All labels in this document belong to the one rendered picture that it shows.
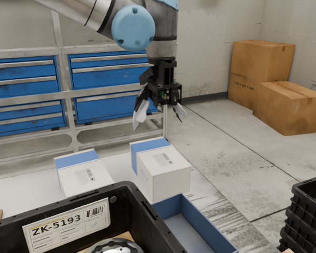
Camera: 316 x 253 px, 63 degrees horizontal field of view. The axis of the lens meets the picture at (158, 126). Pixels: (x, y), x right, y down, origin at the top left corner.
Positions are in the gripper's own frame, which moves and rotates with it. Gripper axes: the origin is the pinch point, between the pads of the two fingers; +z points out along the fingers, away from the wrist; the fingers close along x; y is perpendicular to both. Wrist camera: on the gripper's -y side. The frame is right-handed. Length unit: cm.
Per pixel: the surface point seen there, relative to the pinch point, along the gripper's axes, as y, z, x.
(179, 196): 17.3, 12.0, -1.5
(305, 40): -154, 3, 249
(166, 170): 9.4, 9.2, -1.4
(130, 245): 34.9, 1.9, -19.6
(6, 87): -142, 21, -55
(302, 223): 19, 40, 49
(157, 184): 10.1, 12.6, -4.5
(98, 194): 29.3, -4.8, -22.8
